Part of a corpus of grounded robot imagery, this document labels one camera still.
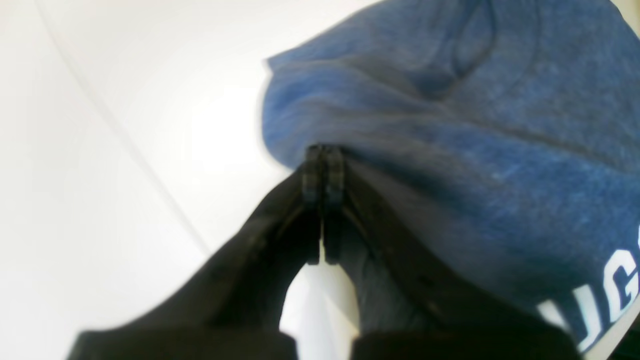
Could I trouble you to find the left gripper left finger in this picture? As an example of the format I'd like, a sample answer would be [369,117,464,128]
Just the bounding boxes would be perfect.
[68,146,323,360]

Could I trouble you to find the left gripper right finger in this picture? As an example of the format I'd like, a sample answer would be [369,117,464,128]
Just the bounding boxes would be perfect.
[322,146,581,360]

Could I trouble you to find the blue grey T-shirt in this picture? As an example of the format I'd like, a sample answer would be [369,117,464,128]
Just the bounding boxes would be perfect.
[262,0,640,360]

